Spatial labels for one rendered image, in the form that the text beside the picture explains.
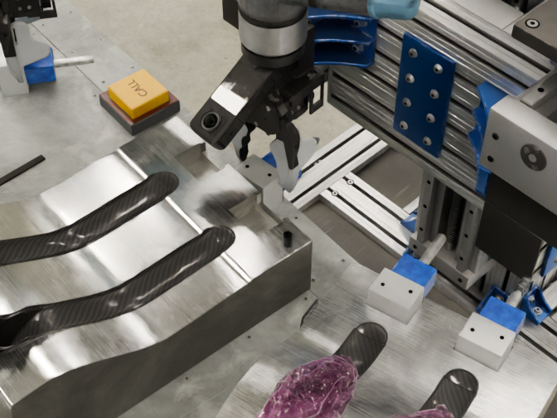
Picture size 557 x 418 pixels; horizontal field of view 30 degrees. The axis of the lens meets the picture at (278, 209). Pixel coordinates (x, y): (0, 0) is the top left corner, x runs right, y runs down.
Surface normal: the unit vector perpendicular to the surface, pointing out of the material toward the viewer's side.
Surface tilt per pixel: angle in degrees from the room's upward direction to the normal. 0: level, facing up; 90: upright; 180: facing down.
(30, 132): 0
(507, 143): 90
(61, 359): 18
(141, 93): 0
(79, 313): 28
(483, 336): 0
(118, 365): 90
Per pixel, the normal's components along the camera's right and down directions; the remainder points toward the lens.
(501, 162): -0.73, 0.51
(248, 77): -0.33, -0.28
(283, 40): 0.33, 0.71
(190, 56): 0.00, -0.66
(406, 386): 0.14, -0.79
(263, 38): -0.28, 0.72
